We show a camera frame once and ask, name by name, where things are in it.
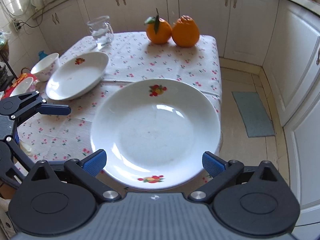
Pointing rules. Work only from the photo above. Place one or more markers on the glass mug with water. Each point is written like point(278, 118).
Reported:
point(101, 30)

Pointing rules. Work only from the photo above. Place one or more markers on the bumpy orange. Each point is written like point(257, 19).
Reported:
point(185, 32)

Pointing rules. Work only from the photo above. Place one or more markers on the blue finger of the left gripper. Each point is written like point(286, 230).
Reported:
point(53, 109)

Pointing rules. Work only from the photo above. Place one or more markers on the white floral bowl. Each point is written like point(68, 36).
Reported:
point(45, 68)

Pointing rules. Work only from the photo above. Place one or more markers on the large white fruit-pattern plate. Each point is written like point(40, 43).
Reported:
point(154, 133)

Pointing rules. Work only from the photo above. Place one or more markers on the orange with leaf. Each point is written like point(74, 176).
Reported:
point(158, 30)

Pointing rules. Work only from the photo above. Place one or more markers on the red cardboard box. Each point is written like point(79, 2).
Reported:
point(8, 91)

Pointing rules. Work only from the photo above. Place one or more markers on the white electric kettle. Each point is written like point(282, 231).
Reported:
point(37, 4)

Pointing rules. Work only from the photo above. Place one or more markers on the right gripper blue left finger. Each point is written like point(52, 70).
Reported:
point(95, 162)

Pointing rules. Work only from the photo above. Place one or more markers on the white kitchen cabinets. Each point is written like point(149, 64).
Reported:
point(279, 36)

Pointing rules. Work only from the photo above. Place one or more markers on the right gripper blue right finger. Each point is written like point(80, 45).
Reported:
point(213, 164)

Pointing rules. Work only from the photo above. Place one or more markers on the teal thermos jug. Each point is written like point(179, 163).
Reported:
point(42, 55)

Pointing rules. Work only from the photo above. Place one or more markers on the blue floor mat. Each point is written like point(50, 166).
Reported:
point(254, 115)

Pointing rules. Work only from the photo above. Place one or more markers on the cherry-print tablecloth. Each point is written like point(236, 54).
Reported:
point(132, 58)

